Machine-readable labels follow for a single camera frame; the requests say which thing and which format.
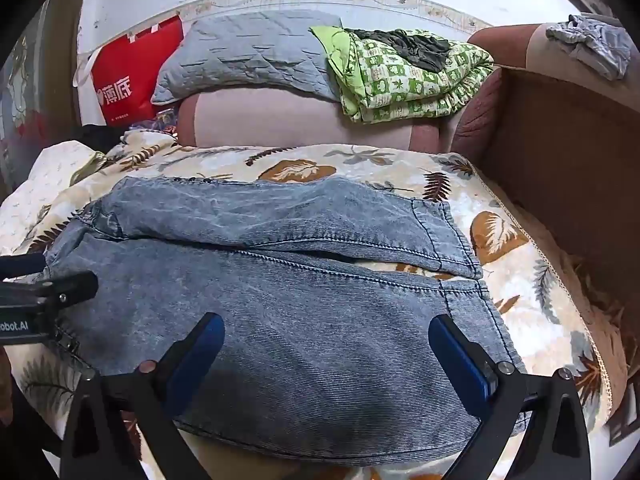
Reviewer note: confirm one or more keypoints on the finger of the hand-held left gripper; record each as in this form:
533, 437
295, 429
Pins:
22, 266
65, 287

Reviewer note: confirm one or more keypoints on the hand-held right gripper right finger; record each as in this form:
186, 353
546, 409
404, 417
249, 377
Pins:
460, 360

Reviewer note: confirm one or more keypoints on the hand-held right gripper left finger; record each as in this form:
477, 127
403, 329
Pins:
197, 360

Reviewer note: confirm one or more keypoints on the blue denim pants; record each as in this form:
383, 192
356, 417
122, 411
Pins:
300, 320

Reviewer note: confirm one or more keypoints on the leaf print blanket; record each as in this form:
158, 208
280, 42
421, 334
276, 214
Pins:
500, 230

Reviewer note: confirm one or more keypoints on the black cloth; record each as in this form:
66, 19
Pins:
100, 137

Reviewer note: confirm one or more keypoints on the purple printed package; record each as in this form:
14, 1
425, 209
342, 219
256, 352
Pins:
162, 121

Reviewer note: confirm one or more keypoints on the pink brown sofa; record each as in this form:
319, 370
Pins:
300, 120

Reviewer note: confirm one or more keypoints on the green patterned quilt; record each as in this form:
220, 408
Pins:
430, 92

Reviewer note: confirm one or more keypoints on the grey blanket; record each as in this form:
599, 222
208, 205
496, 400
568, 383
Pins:
240, 55

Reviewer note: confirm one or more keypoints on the dark cloth on quilt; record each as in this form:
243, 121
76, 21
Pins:
415, 47

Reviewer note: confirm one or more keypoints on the grey crumpled cloth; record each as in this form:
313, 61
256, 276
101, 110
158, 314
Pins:
595, 42

